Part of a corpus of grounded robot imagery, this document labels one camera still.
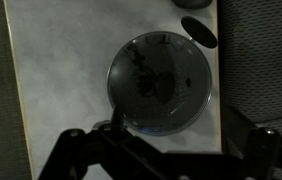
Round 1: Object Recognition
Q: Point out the dark grey sofa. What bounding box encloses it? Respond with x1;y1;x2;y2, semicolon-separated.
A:
216;0;282;180

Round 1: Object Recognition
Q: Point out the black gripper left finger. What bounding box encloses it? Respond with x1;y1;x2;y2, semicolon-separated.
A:
110;105;125;131

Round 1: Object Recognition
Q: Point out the black cooking pot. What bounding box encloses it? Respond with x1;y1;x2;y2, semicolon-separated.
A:
106;15;219;137

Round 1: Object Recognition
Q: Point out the black plastic spoon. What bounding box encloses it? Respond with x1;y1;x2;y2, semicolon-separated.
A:
172;0;213;9

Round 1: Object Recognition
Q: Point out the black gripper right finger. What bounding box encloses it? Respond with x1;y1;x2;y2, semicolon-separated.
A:
222;107;256;157

